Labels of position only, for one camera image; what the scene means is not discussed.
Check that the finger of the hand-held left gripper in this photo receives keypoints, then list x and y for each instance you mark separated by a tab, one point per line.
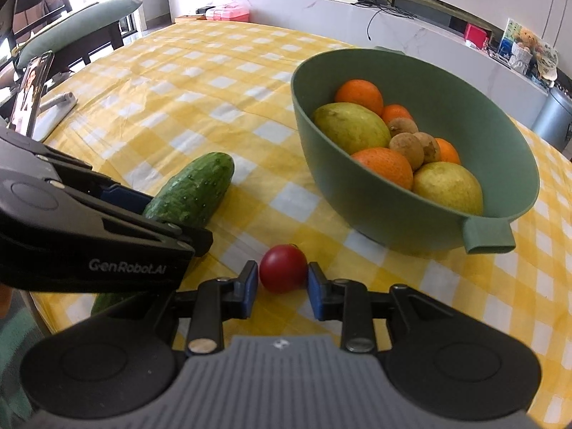
125	199
196	237

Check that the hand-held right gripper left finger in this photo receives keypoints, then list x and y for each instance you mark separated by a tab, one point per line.
249	288

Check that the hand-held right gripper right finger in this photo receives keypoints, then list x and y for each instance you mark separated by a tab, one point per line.
315	292

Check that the red tomato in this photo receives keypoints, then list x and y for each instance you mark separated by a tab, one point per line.
282	268

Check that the green cucumber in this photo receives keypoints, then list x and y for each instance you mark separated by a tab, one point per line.
196	187

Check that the green colander bowl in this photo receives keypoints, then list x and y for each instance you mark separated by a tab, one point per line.
380	214

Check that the small orange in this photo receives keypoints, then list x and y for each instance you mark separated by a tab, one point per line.
397	113
449	153

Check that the white phone stand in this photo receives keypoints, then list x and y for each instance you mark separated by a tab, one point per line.
58	105

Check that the yellow checked tablecloth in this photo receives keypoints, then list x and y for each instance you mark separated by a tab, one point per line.
223	98

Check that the smartphone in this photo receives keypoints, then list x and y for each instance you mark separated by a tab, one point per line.
29	94

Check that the dark wooden chair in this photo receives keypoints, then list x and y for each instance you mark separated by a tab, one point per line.
6	31
102	38

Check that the brown longan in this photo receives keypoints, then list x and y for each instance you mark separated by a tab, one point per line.
431	147

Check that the wooden box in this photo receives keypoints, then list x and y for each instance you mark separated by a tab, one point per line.
190	19

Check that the black item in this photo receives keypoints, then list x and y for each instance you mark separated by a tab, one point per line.
205	9

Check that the pink storage box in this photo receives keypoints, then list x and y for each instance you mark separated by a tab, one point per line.
232	13

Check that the white marble cabinet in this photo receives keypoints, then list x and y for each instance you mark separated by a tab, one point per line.
313	22

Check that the grey trash can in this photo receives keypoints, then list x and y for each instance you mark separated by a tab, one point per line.
554	116

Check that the red box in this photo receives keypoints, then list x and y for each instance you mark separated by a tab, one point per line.
475	35

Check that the white basket with plush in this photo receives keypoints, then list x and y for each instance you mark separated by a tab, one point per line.
522	58

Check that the photo frame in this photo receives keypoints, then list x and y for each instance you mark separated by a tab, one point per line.
509	31

